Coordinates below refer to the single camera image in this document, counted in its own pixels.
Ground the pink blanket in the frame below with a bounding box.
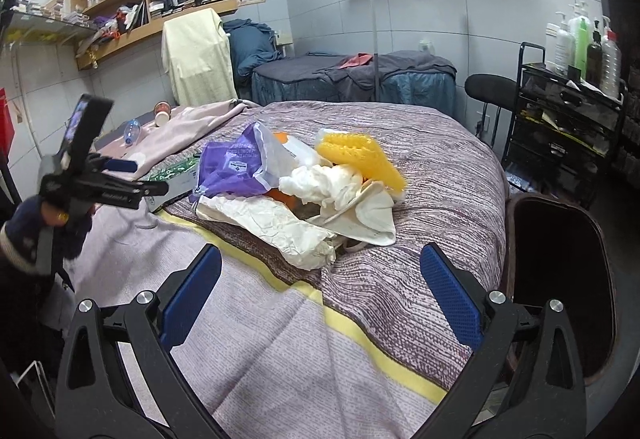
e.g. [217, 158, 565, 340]
[100, 99, 258, 179]

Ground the clear plastic bottle on trolley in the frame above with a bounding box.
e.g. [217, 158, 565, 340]
[601, 29, 622, 100]

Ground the black wire trolley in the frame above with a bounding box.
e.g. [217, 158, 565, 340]
[501, 42, 624, 208]

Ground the white floor lamp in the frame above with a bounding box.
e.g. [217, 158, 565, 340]
[368, 0, 458, 102]

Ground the green box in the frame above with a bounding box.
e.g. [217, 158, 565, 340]
[145, 153, 200, 213]

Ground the white pump bottle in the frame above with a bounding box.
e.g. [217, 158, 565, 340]
[554, 11, 575, 75]

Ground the white paper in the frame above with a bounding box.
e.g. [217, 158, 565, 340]
[195, 194, 340, 271]

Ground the small water bottle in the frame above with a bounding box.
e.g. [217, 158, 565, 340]
[122, 120, 141, 147]

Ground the paper cup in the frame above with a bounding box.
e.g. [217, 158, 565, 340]
[153, 101, 172, 127]

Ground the white face mask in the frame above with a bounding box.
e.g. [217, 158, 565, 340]
[308, 181, 396, 246]

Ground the purple plastic bag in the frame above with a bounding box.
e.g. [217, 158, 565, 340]
[189, 122, 279, 202]

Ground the black round stool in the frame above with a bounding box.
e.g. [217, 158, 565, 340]
[464, 73, 518, 147]

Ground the brown trash bin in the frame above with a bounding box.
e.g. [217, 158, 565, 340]
[500, 193, 617, 385]

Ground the dark brown bottle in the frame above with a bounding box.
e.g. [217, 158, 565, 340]
[586, 20, 603, 87]

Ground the dark blue cloth pile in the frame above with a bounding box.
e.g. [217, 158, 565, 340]
[222, 19, 283, 88]

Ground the left hand dark glove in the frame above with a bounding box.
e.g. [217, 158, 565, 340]
[1, 196, 94, 274]

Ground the cream towel on chair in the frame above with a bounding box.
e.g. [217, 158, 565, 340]
[162, 8, 238, 107]

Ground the yellow plastic comb piece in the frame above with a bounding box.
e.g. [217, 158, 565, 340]
[316, 133, 407, 194]

